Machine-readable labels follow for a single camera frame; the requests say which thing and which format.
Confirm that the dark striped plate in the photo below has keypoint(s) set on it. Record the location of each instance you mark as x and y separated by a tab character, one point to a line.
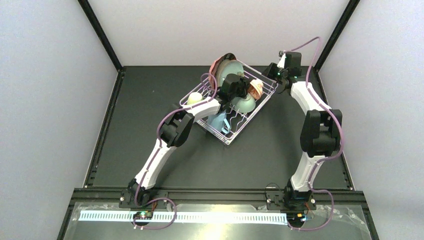
227	58

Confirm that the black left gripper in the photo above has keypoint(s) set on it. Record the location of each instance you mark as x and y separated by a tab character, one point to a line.
241	84

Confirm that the black right frame post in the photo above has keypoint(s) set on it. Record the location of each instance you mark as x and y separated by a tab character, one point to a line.
336	33

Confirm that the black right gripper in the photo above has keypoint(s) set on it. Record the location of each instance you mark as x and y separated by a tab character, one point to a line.
271	70

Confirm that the black frame post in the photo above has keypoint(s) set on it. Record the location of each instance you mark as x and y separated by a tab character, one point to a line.
336	33
98	29

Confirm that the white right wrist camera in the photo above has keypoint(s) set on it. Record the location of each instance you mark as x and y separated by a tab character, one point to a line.
282	61

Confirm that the green flower plate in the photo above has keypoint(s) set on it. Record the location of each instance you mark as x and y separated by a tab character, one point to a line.
228	67

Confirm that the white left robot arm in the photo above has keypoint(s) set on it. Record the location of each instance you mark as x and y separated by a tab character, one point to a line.
174	129

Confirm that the green celadon bowl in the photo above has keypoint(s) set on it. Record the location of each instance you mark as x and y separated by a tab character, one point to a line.
244	104

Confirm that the white LED light strip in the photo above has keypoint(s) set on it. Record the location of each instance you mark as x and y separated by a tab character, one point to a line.
184	217

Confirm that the black left frame post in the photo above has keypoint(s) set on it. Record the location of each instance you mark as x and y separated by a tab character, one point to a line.
98	29

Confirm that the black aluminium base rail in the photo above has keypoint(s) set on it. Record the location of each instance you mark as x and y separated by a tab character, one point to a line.
250	196

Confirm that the cream mug green handle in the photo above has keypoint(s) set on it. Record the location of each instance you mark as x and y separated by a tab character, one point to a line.
194	97

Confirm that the white wire dish rack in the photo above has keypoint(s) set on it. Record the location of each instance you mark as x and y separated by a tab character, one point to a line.
238	120

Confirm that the orange floral bowl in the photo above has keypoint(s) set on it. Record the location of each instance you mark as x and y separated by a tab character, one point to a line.
255	88

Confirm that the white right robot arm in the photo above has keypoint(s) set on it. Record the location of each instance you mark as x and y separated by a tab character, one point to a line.
320	136

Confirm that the white mug blue handle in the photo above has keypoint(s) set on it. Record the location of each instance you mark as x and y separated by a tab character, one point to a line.
219	122

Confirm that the pink polka dot plate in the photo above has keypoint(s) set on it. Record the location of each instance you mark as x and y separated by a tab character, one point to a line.
213	71

